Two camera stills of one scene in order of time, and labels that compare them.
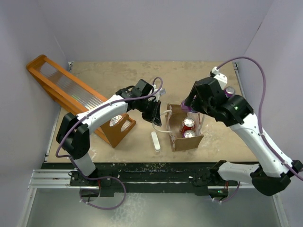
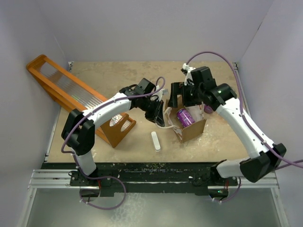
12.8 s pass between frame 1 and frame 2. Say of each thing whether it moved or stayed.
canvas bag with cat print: moved
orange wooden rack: stayed
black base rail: stayed
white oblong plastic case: stayed
